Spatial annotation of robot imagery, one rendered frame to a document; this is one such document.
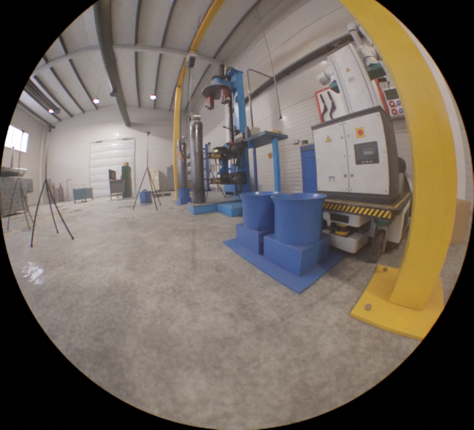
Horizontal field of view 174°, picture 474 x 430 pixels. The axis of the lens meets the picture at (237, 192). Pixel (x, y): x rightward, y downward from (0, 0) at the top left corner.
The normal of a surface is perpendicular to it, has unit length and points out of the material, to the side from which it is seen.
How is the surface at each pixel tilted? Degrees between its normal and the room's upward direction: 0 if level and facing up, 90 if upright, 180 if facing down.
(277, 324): 0
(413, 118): 90
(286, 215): 90
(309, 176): 90
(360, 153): 90
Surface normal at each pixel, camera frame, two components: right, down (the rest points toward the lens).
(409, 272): -0.87, 0.08
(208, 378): -0.05, -1.00
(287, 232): -0.67, 0.09
